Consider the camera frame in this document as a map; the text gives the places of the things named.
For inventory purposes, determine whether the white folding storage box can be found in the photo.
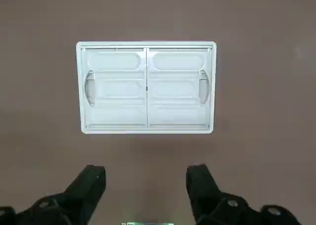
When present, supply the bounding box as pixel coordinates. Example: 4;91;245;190
76;40;218;135

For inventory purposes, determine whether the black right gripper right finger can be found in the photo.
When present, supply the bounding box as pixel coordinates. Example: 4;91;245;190
185;163;304;225

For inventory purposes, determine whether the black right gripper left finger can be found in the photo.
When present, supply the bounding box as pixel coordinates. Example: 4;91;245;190
0;164;107;225

